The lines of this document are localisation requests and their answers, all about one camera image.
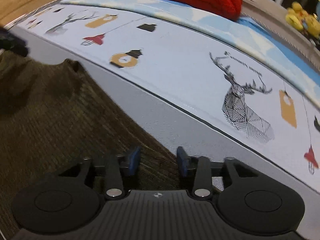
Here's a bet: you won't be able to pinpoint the olive green corduroy pants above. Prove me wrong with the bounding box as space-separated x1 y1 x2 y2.
1 51 178 239

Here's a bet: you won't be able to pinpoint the grey and patterned bed sheet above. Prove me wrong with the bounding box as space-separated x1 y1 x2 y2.
4 2 320 196

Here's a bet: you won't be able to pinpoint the light blue cloud blanket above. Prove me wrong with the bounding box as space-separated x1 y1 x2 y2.
61 0 319 106

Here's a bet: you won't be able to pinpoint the yellow plush toy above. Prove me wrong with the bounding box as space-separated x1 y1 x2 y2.
285 2 319 39

